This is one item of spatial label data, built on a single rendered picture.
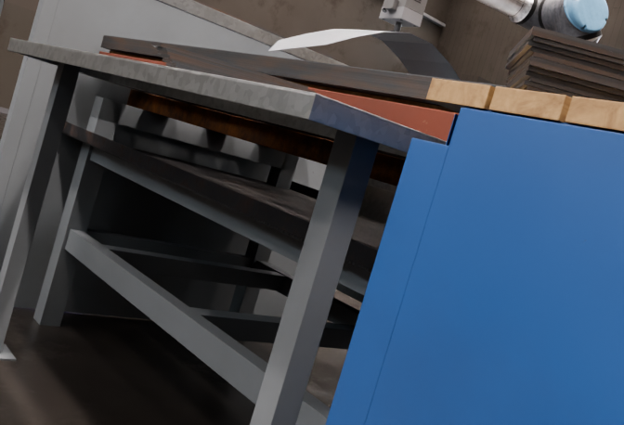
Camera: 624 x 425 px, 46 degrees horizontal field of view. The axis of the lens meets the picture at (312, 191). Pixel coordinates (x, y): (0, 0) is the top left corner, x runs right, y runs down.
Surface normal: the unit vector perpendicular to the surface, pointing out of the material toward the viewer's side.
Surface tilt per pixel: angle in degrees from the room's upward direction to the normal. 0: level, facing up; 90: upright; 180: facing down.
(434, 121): 90
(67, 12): 90
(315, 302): 90
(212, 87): 90
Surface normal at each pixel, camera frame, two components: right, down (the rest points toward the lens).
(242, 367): -0.75, -0.19
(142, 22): 0.59, 0.22
